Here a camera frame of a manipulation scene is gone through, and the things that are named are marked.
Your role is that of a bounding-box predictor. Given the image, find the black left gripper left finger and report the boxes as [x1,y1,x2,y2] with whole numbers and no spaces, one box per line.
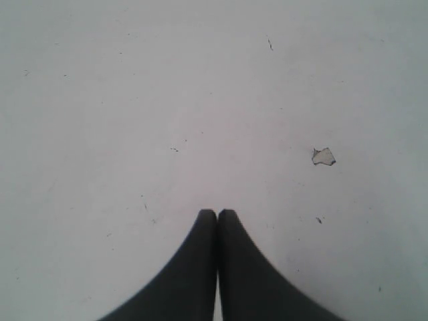
[102,209,217,320]

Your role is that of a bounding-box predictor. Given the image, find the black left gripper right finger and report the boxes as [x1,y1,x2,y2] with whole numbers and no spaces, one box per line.
[217,209,341,321]

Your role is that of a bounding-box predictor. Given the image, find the clear tape scrap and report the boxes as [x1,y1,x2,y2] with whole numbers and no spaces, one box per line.
[312,148,336,166]

